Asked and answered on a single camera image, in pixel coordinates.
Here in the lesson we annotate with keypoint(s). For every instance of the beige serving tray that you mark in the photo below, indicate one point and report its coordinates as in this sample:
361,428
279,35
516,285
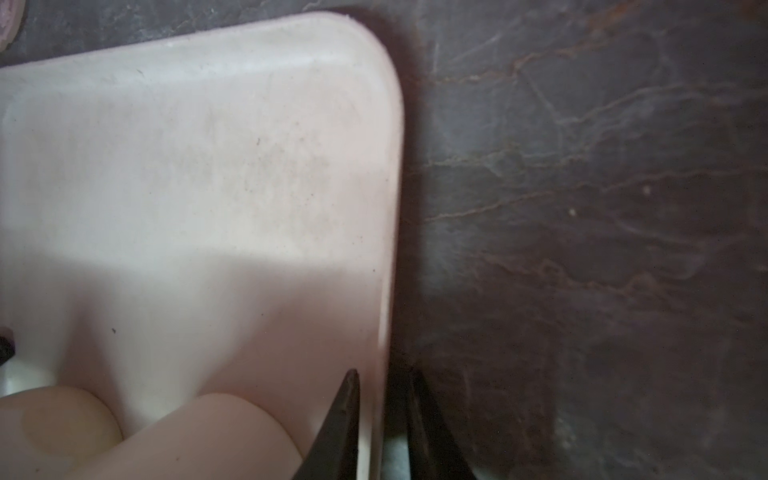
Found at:
215,212

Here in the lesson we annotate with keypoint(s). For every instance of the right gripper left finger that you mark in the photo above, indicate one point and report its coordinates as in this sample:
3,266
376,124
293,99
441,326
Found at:
334,452

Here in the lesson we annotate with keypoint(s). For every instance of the white mug purple outside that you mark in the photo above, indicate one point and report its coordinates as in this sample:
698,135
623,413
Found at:
215,436

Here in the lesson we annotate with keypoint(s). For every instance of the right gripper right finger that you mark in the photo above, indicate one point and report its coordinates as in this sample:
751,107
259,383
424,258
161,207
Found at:
433,451

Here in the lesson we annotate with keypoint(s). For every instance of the pink flower coaster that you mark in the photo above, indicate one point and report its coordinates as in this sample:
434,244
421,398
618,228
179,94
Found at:
11,16

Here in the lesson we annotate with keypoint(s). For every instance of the white mug centre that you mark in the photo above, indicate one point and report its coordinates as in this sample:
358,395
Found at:
48,432

